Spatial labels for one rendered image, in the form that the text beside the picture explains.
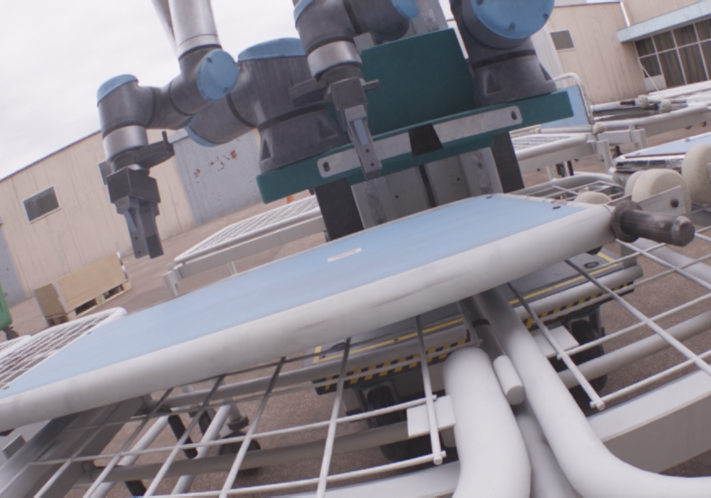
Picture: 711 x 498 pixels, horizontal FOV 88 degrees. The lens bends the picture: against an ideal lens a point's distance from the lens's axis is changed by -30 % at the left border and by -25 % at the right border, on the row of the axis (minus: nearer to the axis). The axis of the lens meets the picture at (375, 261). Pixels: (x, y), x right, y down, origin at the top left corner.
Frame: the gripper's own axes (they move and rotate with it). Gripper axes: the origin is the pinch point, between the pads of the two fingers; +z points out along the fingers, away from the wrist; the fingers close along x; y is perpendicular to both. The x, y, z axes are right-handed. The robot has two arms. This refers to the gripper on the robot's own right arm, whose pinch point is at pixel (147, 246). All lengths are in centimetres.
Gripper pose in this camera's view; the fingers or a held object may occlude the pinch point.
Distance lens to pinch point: 86.9
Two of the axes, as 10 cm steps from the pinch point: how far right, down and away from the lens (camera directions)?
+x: 0.2, 0.0, -10.0
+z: 3.1, 9.5, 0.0
